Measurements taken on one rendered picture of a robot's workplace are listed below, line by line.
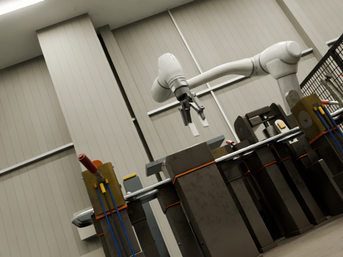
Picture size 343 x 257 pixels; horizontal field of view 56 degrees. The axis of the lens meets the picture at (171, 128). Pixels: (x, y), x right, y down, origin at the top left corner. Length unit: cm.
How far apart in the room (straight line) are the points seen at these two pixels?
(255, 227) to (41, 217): 735
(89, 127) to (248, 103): 399
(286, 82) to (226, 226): 107
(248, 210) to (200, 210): 23
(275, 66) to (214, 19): 811
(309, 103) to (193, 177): 41
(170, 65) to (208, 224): 93
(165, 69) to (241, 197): 79
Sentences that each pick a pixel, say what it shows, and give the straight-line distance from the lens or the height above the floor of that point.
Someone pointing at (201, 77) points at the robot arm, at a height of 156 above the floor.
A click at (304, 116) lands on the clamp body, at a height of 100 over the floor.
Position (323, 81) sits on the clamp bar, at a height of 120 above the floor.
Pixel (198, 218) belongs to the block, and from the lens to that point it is 85.
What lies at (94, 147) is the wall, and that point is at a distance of 717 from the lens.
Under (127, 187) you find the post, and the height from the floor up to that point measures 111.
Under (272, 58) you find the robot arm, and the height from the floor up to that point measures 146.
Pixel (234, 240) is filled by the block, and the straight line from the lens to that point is 86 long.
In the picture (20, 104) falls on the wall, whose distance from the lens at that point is 929.
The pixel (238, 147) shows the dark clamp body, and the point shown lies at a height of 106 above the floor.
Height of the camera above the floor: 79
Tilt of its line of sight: 20 degrees up
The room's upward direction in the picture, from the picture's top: 25 degrees counter-clockwise
